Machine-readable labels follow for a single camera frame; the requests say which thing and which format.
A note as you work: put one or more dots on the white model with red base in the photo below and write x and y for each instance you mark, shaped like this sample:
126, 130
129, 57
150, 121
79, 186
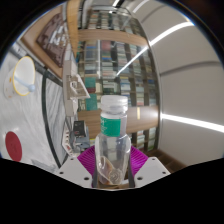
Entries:
68, 143

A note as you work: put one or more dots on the straight ceiling light strip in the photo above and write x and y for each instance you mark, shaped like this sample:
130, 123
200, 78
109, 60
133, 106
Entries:
193, 121

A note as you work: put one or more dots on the curved bookshelf behind glass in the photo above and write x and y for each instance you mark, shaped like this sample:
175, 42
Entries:
106, 18

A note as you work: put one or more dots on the narrow wall bookshelf with books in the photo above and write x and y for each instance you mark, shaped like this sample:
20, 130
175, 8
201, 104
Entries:
145, 140

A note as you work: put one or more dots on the light blue spoon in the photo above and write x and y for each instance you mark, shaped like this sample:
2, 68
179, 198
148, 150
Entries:
23, 84

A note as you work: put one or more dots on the white cup with yellow rim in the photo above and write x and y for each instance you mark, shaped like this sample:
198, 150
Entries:
24, 68

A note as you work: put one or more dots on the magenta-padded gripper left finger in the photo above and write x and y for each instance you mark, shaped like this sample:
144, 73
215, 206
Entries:
87, 160

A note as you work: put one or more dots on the wooden cubby shelf unit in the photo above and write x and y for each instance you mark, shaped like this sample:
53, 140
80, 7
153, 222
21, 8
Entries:
166, 160

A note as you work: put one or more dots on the dark grey architectural model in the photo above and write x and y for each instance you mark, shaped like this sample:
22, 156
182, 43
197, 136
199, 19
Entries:
79, 131

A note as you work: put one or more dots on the beige architectural building model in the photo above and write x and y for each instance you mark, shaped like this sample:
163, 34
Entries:
73, 86

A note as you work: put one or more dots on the clear bottle with green label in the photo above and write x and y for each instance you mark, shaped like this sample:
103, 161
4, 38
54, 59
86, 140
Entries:
112, 146

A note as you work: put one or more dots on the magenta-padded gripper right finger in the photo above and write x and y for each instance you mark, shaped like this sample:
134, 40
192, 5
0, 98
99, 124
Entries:
138, 160

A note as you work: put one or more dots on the wide wall bookshelf with books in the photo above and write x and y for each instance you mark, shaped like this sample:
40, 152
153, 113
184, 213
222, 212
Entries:
106, 66

